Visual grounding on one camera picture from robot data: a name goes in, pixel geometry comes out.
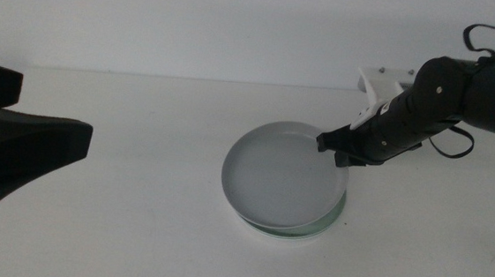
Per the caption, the grey shallow bowl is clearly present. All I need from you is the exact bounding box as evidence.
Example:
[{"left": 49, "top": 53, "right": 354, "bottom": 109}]
[{"left": 217, "top": 116, "right": 354, "bottom": 235}]

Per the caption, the mint green shallow bowl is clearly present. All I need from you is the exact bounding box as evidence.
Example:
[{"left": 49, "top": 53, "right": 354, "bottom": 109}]
[{"left": 233, "top": 182, "right": 348, "bottom": 245}]

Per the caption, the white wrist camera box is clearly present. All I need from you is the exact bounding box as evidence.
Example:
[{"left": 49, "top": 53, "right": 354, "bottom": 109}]
[{"left": 349, "top": 64, "right": 418, "bottom": 136}]

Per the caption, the black braided camera cable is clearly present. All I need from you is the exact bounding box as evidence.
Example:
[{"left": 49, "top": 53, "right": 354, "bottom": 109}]
[{"left": 425, "top": 122, "right": 476, "bottom": 161}]

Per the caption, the black strap loop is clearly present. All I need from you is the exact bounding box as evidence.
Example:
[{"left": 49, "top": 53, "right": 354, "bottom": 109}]
[{"left": 460, "top": 22, "right": 495, "bottom": 67}]

